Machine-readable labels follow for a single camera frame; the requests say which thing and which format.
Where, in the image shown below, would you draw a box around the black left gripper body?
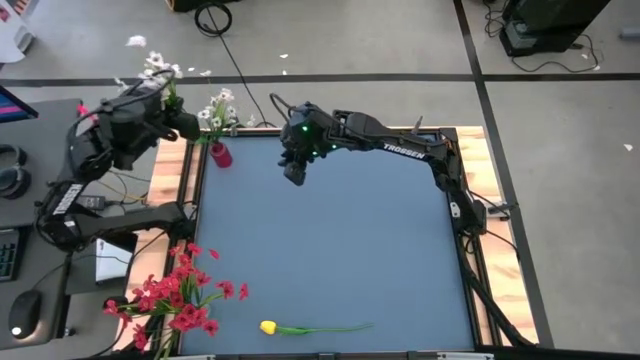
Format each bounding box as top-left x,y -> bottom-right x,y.
97,91 -> 202,170

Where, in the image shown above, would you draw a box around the dark grey desk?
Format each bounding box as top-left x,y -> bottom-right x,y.
0,97 -> 84,231
0,222 -> 71,351

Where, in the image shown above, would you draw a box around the thin black floor cable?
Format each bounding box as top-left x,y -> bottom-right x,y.
482,0 -> 604,75

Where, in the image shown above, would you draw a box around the long black floor cable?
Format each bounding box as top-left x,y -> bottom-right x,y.
204,4 -> 277,129

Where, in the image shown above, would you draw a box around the white rectangular box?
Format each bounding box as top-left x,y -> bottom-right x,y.
94,238 -> 134,284

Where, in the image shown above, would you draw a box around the black keyboard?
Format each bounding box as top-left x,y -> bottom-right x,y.
0,229 -> 19,284

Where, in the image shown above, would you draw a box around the black coiled cable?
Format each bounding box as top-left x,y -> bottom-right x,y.
193,2 -> 234,39

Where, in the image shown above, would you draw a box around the small pink strip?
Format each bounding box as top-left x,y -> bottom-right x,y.
75,103 -> 99,124

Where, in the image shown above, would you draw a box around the black equipment case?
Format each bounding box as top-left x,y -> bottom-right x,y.
498,0 -> 612,58

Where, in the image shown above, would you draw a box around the yellow artificial tulip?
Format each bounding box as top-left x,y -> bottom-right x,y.
259,319 -> 375,336

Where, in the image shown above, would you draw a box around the black metal table frame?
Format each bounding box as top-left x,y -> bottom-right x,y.
119,112 -> 539,360

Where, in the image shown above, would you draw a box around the blue table mat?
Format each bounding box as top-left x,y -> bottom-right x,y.
180,133 -> 475,354

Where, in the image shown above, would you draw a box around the red vase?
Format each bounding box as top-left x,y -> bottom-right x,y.
209,141 -> 234,169

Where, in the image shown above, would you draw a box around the black headphones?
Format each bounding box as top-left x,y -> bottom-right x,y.
0,144 -> 29,201

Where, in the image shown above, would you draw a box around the computer monitor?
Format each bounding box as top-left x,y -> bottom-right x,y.
0,85 -> 40,125

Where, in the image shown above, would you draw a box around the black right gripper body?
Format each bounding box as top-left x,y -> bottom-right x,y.
277,101 -> 347,188

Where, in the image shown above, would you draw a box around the black power adapter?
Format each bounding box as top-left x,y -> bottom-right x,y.
74,194 -> 107,211

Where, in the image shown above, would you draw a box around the white artificial flower spray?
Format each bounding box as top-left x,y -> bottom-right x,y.
113,33 -> 185,109
196,87 -> 257,146

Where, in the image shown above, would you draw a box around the black box with yellow edge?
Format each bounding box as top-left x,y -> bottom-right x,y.
164,0 -> 244,14

